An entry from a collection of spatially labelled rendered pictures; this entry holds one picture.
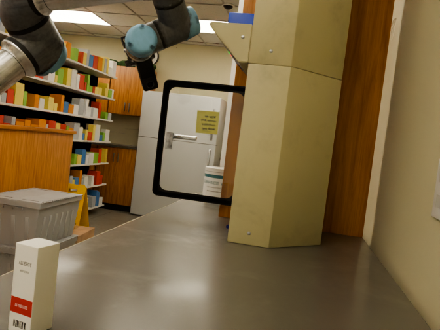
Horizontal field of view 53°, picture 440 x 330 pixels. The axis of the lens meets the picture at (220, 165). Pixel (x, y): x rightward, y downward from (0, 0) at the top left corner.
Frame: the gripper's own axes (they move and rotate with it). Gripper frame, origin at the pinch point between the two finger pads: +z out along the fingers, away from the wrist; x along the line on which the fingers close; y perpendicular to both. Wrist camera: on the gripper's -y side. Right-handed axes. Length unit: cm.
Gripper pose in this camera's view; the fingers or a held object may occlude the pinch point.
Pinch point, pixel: (139, 63)
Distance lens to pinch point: 146.7
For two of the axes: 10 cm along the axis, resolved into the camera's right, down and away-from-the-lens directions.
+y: -3.0, -9.4, -1.8
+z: -2.1, -1.2, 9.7
